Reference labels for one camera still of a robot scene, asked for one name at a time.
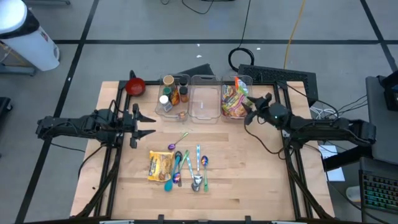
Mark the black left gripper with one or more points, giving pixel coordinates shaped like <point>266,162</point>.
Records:
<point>127,124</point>

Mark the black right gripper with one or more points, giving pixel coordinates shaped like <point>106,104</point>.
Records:
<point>273,113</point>

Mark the green-edged ramen noodle packet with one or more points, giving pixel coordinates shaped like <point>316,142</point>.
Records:
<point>234,107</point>

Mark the orange ramen noodle packet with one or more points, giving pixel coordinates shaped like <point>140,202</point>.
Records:
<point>238,82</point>

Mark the seasoning jar with white lid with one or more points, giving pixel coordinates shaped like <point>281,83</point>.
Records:
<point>163,100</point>

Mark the small purple iridescent spoon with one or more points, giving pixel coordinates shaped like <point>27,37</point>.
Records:
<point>171,146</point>

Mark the small spice jar white label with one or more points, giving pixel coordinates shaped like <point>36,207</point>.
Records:
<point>182,115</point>

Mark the brown orange spice packet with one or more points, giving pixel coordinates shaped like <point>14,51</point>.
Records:
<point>175,98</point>

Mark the jar with green lid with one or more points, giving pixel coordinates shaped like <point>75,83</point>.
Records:
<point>167,91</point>

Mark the yellow ramen noodle packet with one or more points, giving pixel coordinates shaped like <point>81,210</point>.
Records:
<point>160,166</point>

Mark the black metal spoon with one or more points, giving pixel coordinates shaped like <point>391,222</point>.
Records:
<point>178,154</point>

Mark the jar with tan lid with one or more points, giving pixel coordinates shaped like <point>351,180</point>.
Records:
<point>168,80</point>

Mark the iridescent rainbow metal spoon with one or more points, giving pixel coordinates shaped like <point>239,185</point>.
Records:
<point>176,178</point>
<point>204,160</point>

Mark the teal plastic spoon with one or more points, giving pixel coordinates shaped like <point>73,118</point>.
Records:
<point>168,186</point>

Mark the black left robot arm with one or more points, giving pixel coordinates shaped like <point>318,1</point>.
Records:
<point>68,126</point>

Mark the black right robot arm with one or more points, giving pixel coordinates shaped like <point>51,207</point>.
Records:
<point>326,127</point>

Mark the clear plastic bin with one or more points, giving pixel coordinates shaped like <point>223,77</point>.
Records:
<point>174,115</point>
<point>203,105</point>
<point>225,80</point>

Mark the red bowl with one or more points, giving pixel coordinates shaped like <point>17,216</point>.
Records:
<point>135,87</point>

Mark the black perforated metal panel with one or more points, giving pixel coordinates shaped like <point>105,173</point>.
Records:
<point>280,74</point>

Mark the black angled floor panel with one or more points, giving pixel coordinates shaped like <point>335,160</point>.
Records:
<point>202,70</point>

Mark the white paper sheet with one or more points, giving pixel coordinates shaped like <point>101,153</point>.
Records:
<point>326,152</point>
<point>337,175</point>

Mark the black table edge clamp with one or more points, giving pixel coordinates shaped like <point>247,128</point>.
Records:
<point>247,218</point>
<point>160,217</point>

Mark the black desk support beam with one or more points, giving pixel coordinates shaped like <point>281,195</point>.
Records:
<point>342,160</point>

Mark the white computer mouse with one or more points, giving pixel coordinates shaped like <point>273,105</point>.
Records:
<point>353,194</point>

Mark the white trash can black bag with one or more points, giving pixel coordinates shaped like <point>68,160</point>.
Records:
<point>31,49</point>

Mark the grey metal floor stand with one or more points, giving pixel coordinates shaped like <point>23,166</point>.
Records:
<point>18,71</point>

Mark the black box device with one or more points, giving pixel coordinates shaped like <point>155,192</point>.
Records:
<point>392,93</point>

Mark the backlit RGB keyboard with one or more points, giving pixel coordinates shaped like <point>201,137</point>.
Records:
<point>379,193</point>

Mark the black aluminium table frame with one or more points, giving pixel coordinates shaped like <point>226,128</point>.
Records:
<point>122,83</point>

